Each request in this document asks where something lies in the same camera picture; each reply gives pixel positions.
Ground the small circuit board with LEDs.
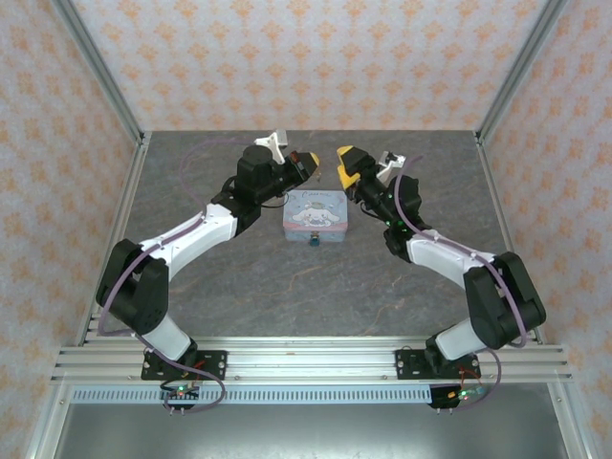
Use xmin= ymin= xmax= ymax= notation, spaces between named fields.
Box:
xmin=429 ymin=384 xmax=488 ymax=408
xmin=160 ymin=382 xmax=202 ymax=402

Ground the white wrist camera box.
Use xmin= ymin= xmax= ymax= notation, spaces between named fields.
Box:
xmin=252 ymin=129 xmax=291 ymax=162
xmin=376 ymin=150 xmax=407 ymax=183

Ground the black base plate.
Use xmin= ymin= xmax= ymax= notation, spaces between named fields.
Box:
xmin=395 ymin=348 xmax=484 ymax=382
xmin=141 ymin=350 xmax=229 ymax=382

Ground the aluminium side rail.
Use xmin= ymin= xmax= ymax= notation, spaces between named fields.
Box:
xmin=475 ymin=136 xmax=545 ymax=345
xmin=76 ymin=138 xmax=152 ymax=346

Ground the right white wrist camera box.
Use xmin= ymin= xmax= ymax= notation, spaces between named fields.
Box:
xmin=376 ymin=150 xmax=407 ymax=183

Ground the right aluminium frame post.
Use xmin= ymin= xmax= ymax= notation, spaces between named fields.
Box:
xmin=475 ymin=0 xmax=570 ymax=144

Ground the blue cartoon tin box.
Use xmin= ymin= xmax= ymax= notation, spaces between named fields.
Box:
xmin=282 ymin=188 xmax=349 ymax=244

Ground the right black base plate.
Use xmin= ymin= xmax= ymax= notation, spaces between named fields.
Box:
xmin=395 ymin=348 xmax=484 ymax=382

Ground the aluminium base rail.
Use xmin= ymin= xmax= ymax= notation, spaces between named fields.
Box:
xmin=50 ymin=337 xmax=573 ymax=383

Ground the grey metal sheet panel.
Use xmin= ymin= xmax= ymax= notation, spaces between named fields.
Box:
xmin=52 ymin=402 xmax=570 ymax=459

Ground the right aluminium side rail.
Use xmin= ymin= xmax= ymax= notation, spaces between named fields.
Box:
xmin=475 ymin=136 xmax=545 ymax=345

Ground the left aluminium frame post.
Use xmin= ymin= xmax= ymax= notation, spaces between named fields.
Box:
xmin=52 ymin=0 xmax=147 ymax=144

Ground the left aluminium side rail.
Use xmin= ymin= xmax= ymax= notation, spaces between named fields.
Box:
xmin=76 ymin=138 xmax=152 ymax=346

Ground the slotted grey cable duct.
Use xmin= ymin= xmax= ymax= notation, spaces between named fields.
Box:
xmin=71 ymin=387 xmax=484 ymax=404

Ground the aluminium frame post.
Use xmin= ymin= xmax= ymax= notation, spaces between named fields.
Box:
xmin=475 ymin=0 xmax=570 ymax=144
xmin=52 ymin=0 xmax=147 ymax=144

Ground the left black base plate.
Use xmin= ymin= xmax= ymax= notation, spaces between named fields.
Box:
xmin=141 ymin=350 xmax=229 ymax=382

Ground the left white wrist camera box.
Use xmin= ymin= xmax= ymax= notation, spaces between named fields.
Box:
xmin=252 ymin=129 xmax=291 ymax=162

